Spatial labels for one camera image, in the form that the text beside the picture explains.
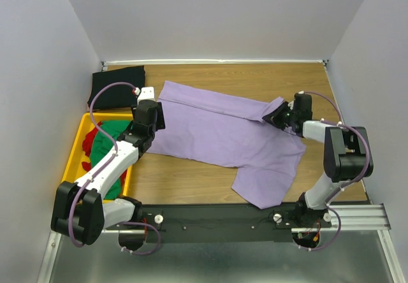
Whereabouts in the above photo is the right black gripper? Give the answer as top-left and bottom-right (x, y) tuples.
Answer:
(262, 101), (297, 130)

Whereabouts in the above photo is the purple t shirt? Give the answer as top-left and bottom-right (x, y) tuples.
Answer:
(149, 81), (306, 209)

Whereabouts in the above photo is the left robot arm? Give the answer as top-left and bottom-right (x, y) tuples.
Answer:
(50, 100), (165, 247)

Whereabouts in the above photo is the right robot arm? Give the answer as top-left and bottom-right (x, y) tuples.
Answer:
(262, 94), (374, 227)

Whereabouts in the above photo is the folded black t shirt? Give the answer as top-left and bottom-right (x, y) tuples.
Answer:
(87, 66), (145, 110)

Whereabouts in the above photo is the green t shirt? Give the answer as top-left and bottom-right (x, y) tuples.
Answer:
(90, 120), (129, 200)

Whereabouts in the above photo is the red t shirt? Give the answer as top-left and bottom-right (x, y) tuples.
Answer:
(82, 127), (98, 171)

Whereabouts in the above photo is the yellow plastic bin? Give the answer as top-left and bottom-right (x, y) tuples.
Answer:
(62, 112), (132, 196)

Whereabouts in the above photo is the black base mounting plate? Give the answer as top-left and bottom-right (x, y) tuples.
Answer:
(105, 201), (332, 250)

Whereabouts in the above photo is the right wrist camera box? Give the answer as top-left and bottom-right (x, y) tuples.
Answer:
(293, 92), (312, 119)

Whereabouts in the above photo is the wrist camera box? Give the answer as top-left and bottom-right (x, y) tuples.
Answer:
(293, 92), (312, 119)
(137, 87), (156, 103)

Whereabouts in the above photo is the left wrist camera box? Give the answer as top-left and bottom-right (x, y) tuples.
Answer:
(137, 87), (156, 103)

